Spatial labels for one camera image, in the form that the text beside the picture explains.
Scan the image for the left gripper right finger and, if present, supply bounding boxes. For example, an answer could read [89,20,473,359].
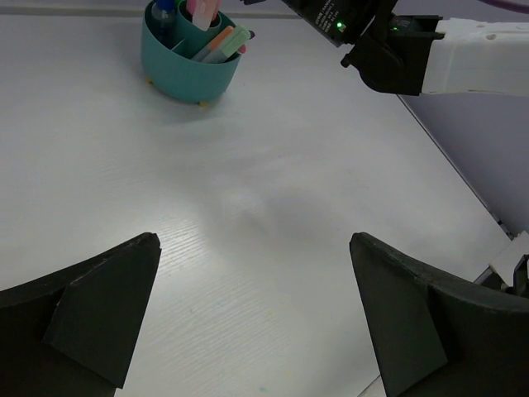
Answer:
[350,232,528,396]

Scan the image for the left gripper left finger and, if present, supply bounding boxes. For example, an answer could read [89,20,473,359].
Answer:
[1,232,161,396]

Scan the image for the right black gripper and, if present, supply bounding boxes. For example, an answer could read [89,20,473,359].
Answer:
[283,0,397,46]

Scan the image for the orange tip clear highlighter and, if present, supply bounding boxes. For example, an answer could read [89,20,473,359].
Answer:
[192,26,234,62]

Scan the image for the orange tip pink highlighter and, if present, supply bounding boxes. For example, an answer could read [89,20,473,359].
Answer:
[186,0,219,31]

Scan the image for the blue cap white pen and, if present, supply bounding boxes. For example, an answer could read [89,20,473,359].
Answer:
[151,0,176,43]

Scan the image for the green tip clear highlighter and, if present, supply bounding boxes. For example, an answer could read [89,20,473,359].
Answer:
[202,25,253,64]

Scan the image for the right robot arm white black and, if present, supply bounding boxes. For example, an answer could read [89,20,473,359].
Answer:
[286,1,528,97]

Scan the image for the pink topped centre tube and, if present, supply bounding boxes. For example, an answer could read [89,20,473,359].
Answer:
[175,0,221,39]

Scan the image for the teal round organizer container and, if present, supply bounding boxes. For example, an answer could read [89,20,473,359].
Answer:
[141,1,241,103]

